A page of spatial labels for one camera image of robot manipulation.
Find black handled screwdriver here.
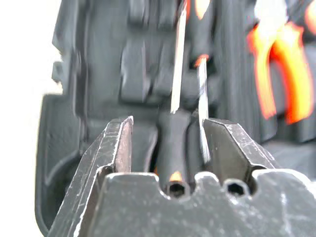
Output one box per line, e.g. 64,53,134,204
157,0,193,197
191,0,216,166

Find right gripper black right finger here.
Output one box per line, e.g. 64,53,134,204
203,118,282,185

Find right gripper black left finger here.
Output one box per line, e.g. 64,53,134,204
46,115,134,237

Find black plastic tool case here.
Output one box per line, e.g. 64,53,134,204
34,0,316,237

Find orange handled pliers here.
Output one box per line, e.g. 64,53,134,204
246,21,316,125

